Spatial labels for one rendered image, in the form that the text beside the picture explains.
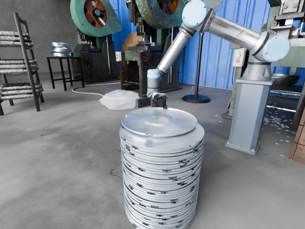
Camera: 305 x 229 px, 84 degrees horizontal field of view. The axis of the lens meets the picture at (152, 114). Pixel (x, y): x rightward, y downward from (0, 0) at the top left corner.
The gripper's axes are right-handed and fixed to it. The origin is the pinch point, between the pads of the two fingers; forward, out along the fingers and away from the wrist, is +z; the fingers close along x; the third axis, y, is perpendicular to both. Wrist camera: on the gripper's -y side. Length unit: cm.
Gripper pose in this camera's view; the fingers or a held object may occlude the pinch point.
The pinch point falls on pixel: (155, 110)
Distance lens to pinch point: 78.1
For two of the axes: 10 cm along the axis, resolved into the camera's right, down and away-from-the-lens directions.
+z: 0.9, 3.3, -9.4
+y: 10.0, -0.3, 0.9
